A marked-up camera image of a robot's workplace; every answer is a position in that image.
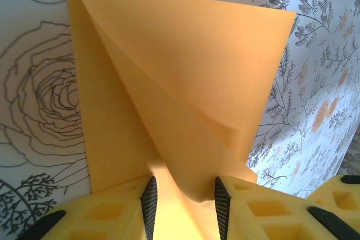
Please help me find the orange cloth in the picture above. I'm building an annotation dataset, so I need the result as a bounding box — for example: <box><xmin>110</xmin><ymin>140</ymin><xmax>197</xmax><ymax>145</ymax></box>
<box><xmin>65</xmin><ymin>0</ymin><xmax>298</xmax><ymax>240</ymax></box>

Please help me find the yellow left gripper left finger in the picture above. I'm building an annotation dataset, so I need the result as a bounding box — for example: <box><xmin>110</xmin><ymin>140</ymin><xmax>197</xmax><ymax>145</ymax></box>
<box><xmin>16</xmin><ymin>175</ymin><xmax>159</xmax><ymax>240</ymax></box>

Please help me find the floral patterned table cover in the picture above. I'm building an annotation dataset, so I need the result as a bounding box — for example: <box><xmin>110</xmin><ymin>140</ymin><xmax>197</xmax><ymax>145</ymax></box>
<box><xmin>0</xmin><ymin>0</ymin><xmax>360</xmax><ymax>234</ymax></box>

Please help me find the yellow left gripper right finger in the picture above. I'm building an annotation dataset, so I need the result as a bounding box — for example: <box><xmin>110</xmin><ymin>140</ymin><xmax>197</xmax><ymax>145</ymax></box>
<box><xmin>214</xmin><ymin>175</ymin><xmax>351</xmax><ymax>240</ymax></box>

